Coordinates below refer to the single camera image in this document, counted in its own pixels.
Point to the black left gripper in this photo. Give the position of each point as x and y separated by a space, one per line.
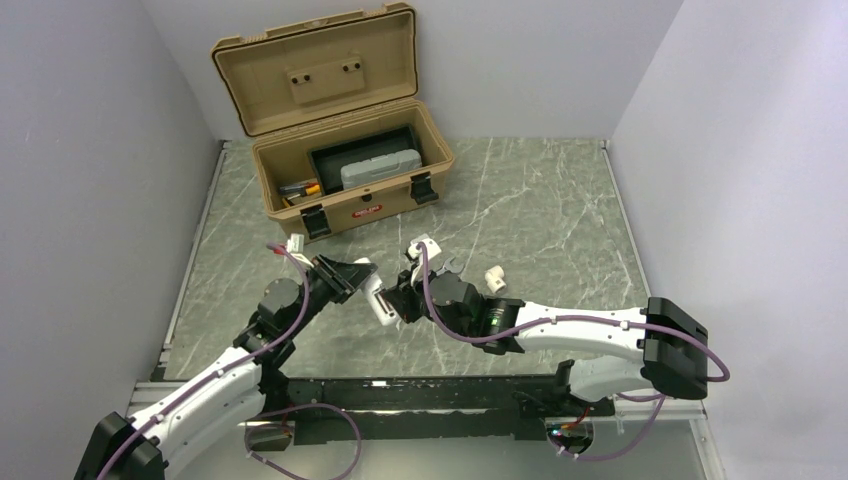
340 277

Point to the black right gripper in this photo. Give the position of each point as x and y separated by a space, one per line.
403 297

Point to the white remote control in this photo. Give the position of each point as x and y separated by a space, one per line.
373 289

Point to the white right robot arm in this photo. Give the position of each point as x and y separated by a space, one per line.
658 346

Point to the white pipe elbow fitting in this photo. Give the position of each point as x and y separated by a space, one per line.
495 279

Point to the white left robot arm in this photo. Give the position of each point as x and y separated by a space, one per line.
158 442

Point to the silver combination wrench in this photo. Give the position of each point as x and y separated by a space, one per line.
452 265

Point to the grey plastic bit case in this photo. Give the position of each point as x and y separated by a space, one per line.
379 168

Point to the black tray in toolbox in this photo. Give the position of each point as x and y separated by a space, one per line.
328 160

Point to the tan plastic toolbox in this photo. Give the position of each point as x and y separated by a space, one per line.
314 83

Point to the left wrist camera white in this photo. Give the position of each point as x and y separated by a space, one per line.
294 248

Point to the orange handled tool in toolbox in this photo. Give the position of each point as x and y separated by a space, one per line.
289 193

